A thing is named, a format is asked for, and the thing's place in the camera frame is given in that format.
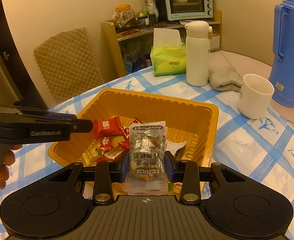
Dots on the white green packet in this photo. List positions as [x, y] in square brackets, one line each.
[175, 147]

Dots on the jar with orange lid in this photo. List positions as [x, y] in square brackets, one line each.
[124, 17]

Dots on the white thermos bottle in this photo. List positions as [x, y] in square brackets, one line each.
[198, 60]

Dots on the white cup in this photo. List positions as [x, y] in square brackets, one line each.
[254, 105]

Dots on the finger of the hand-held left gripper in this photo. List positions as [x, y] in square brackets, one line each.
[83, 126]
[61, 116]

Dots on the green tissue pack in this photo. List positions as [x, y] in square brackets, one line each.
[167, 62]

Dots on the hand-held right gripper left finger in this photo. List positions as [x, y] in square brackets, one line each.
[125, 167]

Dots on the large red gold packet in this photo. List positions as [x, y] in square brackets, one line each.
[111, 155]

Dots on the dark red patterned candy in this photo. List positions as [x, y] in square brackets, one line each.
[106, 143]

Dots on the orange plastic tray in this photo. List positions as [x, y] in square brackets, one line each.
[149, 105]

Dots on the white bowl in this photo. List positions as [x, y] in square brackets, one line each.
[181, 0]

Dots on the red packet white symbols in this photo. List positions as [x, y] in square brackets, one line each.
[106, 127]

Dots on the green white bag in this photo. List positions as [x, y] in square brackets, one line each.
[150, 6]

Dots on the clear nut packet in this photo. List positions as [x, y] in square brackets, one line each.
[145, 155]

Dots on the light blue toaster oven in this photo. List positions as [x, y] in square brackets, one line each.
[187, 12]

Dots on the blue checked tablecloth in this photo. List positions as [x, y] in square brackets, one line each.
[249, 142]

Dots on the wooden shelf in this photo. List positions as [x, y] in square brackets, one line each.
[109, 45]

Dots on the yellow green candy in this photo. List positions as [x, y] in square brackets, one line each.
[93, 153]

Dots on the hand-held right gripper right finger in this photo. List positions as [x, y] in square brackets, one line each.
[169, 167]

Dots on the grey cloth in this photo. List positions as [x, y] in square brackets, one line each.
[224, 78]

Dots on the beige quilted chair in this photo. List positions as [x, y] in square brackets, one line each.
[66, 65]

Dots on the dark wooden cabinet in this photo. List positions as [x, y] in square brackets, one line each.
[1, 80]

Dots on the person's left hand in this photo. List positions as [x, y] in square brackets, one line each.
[9, 158]

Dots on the blue thermos jug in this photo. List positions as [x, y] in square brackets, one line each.
[292, 55]

